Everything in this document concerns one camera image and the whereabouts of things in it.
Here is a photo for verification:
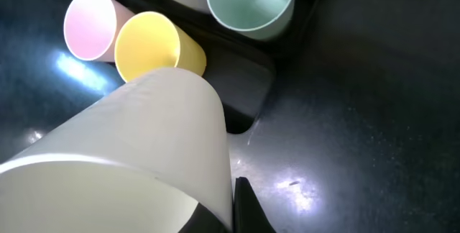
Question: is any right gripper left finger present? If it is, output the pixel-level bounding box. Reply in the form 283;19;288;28
178;202;231;233

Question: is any green cup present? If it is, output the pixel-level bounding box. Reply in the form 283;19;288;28
205;0;298;42

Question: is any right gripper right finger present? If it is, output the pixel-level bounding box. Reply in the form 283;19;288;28
233;176;278;233

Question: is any yellow cup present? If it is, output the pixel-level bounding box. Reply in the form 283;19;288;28
114;11;208;83

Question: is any black tray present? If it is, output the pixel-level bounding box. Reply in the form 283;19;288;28
103;0;321;135

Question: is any pink cup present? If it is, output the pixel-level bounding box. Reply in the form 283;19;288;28
63;0;136;63

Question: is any white cup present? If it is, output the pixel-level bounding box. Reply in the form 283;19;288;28
0;66;234;233

